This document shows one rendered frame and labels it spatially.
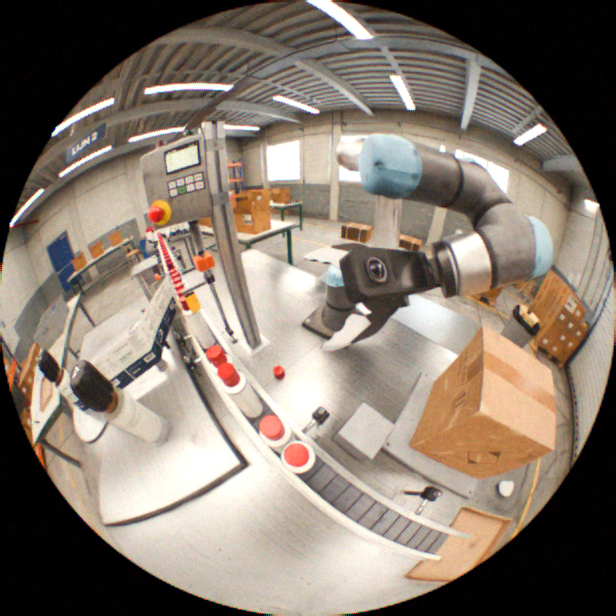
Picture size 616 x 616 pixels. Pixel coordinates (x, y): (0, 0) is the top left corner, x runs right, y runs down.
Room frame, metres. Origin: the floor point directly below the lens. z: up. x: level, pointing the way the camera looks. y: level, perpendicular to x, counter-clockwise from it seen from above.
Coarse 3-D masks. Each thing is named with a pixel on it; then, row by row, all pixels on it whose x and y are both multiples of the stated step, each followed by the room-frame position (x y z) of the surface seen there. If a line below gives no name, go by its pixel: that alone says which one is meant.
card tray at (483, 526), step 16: (464, 512) -0.26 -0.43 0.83; (480, 512) -0.29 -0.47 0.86; (464, 528) -0.32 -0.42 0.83; (480, 528) -0.38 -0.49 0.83; (496, 528) -0.44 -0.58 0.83; (448, 544) -0.35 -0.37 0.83; (464, 544) -0.40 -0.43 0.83; (480, 544) -0.46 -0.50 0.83; (496, 544) -0.51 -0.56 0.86; (432, 560) -0.39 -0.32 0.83; (448, 560) -0.43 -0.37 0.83; (464, 560) -0.49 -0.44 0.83; (480, 560) -0.56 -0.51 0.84; (416, 576) -0.44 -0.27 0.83; (432, 576) -0.48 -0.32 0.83; (448, 576) -0.54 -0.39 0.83
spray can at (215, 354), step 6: (210, 348) 0.19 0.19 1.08; (216, 348) 0.19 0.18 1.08; (210, 354) 0.17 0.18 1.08; (216, 354) 0.17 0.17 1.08; (222, 354) 0.18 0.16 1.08; (210, 360) 0.16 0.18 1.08; (216, 360) 0.17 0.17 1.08; (222, 360) 0.17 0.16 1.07; (228, 360) 0.19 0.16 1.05; (210, 366) 0.17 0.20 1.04; (216, 366) 0.16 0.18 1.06; (234, 366) 0.18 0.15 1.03; (216, 372) 0.16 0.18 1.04
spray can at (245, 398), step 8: (224, 368) 0.15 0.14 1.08; (232, 368) 0.15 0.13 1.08; (224, 376) 0.13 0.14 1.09; (232, 376) 0.13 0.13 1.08; (240, 376) 0.15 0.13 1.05; (224, 384) 0.13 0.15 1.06; (232, 384) 0.13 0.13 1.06; (240, 384) 0.14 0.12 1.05; (248, 384) 0.15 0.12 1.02; (232, 392) 0.12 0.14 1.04; (240, 392) 0.12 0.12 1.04; (248, 392) 0.14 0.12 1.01; (232, 400) 0.12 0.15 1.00; (240, 400) 0.12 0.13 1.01; (248, 400) 0.13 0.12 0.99; (256, 400) 0.14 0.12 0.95; (240, 408) 0.12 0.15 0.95; (248, 408) 0.12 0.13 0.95; (256, 408) 0.13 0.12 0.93; (248, 416) 0.12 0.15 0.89; (256, 416) 0.12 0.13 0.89
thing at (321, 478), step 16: (224, 352) 0.32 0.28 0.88; (320, 464) 0.01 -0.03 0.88; (304, 480) -0.03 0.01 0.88; (320, 480) -0.03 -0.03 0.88; (336, 480) -0.03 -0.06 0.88; (320, 496) -0.07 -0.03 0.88; (336, 496) -0.07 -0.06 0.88; (352, 496) -0.07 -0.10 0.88; (368, 496) -0.08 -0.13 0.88; (352, 512) -0.11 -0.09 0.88; (368, 512) -0.12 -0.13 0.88; (384, 512) -0.13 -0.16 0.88; (368, 528) -0.17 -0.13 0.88; (384, 528) -0.18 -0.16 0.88; (400, 528) -0.19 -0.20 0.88; (416, 528) -0.21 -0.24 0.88; (400, 544) -0.24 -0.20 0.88; (416, 544) -0.26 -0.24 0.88; (432, 544) -0.29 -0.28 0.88
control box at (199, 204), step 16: (176, 144) 0.36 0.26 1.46; (144, 160) 0.35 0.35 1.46; (160, 160) 0.36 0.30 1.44; (144, 176) 0.35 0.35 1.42; (160, 176) 0.36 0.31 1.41; (176, 176) 0.36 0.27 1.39; (160, 192) 0.35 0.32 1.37; (192, 192) 0.37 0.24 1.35; (208, 192) 0.37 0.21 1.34; (176, 208) 0.36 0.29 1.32; (192, 208) 0.37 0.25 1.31; (208, 208) 0.37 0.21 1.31; (160, 224) 0.35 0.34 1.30; (176, 224) 0.37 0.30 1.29
